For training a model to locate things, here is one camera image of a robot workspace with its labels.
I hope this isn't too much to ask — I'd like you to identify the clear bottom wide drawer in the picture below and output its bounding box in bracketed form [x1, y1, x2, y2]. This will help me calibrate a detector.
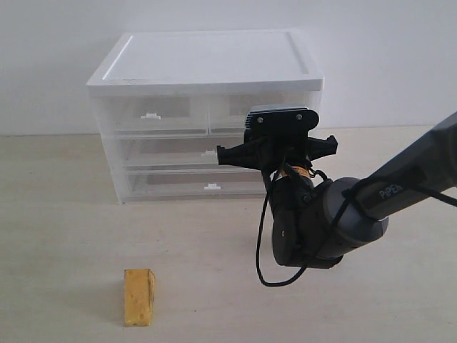
[127, 168, 266, 197]

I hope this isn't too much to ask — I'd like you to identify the clear wide drawer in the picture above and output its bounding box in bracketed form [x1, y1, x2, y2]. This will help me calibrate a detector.
[127, 168, 266, 197]
[120, 135, 243, 170]

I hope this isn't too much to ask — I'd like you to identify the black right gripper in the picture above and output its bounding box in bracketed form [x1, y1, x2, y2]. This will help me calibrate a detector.
[216, 129, 338, 172]

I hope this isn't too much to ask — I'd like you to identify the white plastic drawer cabinet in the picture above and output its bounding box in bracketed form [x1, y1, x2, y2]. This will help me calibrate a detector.
[86, 29, 324, 204]

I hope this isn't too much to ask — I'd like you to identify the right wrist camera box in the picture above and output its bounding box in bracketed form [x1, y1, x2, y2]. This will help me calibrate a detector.
[245, 104, 319, 130]

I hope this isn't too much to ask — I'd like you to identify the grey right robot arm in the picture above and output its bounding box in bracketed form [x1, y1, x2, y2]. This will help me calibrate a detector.
[216, 106, 456, 269]

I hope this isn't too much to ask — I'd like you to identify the clear middle wide drawer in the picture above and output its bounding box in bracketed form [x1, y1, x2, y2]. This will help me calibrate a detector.
[120, 135, 243, 170]

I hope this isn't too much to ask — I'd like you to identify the yellow cheese wedge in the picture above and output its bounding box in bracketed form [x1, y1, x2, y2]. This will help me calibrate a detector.
[124, 269, 156, 327]

